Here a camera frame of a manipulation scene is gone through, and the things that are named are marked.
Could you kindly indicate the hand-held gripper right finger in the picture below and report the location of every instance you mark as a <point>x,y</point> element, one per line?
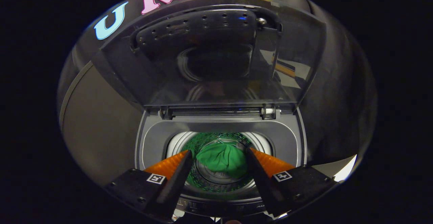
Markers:
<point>260,180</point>

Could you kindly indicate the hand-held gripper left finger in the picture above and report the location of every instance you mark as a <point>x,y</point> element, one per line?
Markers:
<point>176,180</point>

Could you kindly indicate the green polo shirt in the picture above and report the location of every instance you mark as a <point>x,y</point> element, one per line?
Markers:
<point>225,158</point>

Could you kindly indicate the transparent washing machine lid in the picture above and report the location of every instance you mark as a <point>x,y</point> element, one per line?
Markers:
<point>297,48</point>

